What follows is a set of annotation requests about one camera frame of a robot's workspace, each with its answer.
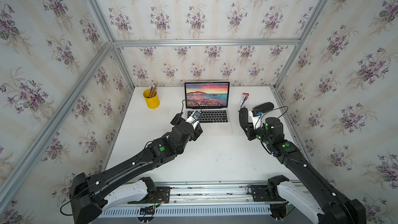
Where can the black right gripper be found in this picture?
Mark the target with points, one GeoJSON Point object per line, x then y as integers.
{"type": "Point", "coordinates": [249, 131]}

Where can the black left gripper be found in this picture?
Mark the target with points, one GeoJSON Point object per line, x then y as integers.
{"type": "Point", "coordinates": [195, 134]}

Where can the black wireless mouse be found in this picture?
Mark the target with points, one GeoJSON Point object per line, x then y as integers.
{"type": "Point", "coordinates": [195, 117]}

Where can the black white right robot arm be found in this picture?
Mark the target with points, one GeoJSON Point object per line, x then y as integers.
{"type": "Point", "coordinates": [324, 204]}

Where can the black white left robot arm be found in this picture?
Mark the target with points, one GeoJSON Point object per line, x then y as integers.
{"type": "Point", "coordinates": [87, 194]}

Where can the silver laptop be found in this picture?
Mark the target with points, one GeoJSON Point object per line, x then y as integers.
{"type": "Point", "coordinates": [212, 100]}

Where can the white marker box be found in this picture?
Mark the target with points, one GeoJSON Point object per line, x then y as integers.
{"type": "Point", "coordinates": [244, 100]}

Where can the black glasses case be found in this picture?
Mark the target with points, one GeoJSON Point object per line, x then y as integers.
{"type": "Point", "coordinates": [264, 108]}

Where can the yellow pen cup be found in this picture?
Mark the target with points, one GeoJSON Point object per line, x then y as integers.
{"type": "Point", "coordinates": [151, 99]}

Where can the pencils in cup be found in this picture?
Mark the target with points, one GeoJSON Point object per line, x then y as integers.
{"type": "Point", "coordinates": [153, 90]}

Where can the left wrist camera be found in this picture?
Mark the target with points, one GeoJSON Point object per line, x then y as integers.
{"type": "Point", "coordinates": [193, 125]}

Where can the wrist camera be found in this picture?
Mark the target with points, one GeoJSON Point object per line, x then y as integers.
{"type": "Point", "coordinates": [256, 118]}
{"type": "Point", "coordinates": [193, 125]}

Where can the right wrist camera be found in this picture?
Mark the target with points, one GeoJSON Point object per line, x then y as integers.
{"type": "Point", "coordinates": [256, 118]}

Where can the aluminium mounting rail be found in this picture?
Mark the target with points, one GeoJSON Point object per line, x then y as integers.
{"type": "Point", "coordinates": [186, 193]}

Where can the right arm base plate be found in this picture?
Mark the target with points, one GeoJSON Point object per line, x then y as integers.
{"type": "Point", "coordinates": [260, 193]}

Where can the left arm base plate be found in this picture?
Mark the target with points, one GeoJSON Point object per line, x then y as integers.
{"type": "Point", "coordinates": [162, 195]}

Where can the white slotted cable duct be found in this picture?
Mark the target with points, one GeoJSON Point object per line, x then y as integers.
{"type": "Point", "coordinates": [188, 211]}

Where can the aluminium enclosure frame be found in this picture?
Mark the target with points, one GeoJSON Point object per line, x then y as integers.
{"type": "Point", "coordinates": [25, 23]}

